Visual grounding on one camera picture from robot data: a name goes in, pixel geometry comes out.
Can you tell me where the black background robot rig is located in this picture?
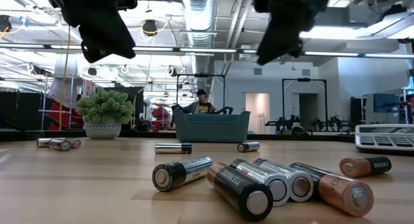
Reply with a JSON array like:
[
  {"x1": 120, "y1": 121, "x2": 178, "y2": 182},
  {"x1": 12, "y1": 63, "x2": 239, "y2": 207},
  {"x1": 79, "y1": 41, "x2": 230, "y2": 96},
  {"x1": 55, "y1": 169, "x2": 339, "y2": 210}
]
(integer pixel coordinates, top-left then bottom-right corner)
[
  {"x1": 309, "y1": 112, "x2": 354, "y2": 133},
  {"x1": 264, "y1": 112, "x2": 303, "y2": 135}
]

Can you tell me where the black ceiling dome camera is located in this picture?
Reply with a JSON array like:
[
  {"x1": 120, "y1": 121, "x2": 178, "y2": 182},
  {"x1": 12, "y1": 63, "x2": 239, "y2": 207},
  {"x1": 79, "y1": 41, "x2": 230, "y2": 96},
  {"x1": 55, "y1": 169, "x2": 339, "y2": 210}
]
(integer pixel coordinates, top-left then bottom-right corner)
[{"x1": 141, "y1": 19, "x2": 158, "y2": 37}]

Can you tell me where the red background object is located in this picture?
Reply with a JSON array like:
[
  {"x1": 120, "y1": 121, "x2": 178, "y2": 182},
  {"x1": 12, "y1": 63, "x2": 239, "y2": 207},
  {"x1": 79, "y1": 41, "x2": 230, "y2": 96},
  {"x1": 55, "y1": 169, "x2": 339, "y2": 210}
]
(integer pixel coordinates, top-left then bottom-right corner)
[{"x1": 151, "y1": 106, "x2": 171, "y2": 129}]

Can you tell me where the black partition panel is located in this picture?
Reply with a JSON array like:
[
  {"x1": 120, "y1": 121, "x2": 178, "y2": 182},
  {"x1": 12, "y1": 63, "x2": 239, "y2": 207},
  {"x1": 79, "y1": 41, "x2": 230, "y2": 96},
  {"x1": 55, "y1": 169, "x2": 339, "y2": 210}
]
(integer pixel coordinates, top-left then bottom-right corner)
[{"x1": 0, "y1": 91, "x2": 45, "y2": 131}]

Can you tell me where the teal rectangular plastic bin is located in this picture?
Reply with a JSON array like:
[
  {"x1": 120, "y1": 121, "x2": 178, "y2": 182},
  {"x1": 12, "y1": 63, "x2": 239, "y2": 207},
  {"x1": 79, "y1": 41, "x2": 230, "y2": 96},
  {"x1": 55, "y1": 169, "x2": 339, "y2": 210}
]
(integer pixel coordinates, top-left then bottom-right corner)
[{"x1": 173, "y1": 109, "x2": 252, "y2": 144}]

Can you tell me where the person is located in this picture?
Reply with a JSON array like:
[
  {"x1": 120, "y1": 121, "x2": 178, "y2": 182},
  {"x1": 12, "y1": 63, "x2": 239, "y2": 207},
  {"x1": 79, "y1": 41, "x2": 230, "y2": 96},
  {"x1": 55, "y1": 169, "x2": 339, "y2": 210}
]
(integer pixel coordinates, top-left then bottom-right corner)
[{"x1": 182, "y1": 89, "x2": 218, "y2": 115}]

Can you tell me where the green plant in patterned pot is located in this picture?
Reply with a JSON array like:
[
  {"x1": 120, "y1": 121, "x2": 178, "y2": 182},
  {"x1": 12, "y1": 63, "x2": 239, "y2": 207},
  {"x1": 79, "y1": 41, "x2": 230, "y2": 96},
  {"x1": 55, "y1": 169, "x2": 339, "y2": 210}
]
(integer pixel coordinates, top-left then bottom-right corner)
[{"x1": 76, "y1": 87, "x2": 135, "y2": 140}]

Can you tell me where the black stand frame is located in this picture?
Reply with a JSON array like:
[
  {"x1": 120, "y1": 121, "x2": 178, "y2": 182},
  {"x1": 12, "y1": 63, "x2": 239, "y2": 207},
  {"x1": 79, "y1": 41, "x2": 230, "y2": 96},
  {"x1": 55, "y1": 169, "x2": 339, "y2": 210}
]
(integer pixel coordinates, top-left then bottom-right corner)
[
  {"x1": 175, "y1": 73, "x2": 226, "y2": 115},
  {"x1": 281, "y1": 77, "x2": 327, "y2": 121}
]

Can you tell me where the grey desk calculator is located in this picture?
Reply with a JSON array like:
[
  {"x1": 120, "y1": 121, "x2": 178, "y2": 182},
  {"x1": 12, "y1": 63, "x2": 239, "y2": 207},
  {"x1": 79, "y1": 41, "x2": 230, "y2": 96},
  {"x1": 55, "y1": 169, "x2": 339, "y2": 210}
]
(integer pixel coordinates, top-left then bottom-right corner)
[{"x1": 354, "y1": 124, "x2": 414, "y2": 153}]

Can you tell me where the red background panel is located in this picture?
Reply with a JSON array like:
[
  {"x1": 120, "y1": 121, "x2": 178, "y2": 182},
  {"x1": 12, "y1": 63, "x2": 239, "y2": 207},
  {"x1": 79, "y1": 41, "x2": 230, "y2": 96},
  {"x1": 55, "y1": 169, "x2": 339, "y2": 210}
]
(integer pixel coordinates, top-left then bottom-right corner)
[{"x1": 47, "y1": 100, "x2": 85, "y2": 131}]

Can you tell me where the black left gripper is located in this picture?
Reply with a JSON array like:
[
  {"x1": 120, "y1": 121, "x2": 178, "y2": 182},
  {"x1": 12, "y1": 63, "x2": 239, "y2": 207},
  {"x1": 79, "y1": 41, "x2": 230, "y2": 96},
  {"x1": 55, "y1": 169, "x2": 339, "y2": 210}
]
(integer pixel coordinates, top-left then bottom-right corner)
[{"x1": 45, "y1": 0, "x2": 136, "y2": 63}]

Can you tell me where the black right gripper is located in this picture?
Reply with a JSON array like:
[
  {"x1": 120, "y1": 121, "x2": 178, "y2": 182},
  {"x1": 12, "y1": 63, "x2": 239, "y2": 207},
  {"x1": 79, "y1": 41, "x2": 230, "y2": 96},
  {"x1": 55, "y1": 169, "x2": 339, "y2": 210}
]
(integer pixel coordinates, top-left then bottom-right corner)
[{"x1": 254, "y1": 0, "x2": 334, "y2": 65}]

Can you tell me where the black aluminium rig frame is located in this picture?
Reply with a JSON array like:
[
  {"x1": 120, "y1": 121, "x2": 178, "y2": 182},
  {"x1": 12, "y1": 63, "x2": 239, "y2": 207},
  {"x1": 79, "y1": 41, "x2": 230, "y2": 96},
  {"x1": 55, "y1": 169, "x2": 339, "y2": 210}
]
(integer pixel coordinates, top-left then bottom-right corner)
[{"x1": 0, "y1": 129, "x2": 356, "y2": 143}]

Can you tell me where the large silver ventilation duct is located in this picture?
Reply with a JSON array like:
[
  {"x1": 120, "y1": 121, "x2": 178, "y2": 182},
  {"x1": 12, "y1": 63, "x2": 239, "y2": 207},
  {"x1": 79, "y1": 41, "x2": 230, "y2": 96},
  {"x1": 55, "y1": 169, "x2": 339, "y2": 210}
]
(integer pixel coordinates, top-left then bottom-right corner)
[{"x1": 180, "y1": 0, "x2": 217, "y2": 105}]

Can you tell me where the long ceiling light bar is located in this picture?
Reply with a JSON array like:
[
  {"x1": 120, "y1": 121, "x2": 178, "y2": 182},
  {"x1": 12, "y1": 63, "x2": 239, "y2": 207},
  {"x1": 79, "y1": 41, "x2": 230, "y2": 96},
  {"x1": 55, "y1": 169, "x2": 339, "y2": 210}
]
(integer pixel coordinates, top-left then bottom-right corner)
[{"x1": 0, "y1": 42, "x2": 414, "y2": 60}]

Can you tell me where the grey background monitor cabinet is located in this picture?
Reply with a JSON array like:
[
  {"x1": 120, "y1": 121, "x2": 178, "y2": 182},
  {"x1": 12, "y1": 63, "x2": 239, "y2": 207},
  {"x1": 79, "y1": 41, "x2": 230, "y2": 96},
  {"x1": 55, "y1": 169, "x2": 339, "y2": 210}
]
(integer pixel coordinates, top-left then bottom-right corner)
[{"x1": 365, "y1": 93, "x2": 401, "y2": 124}]

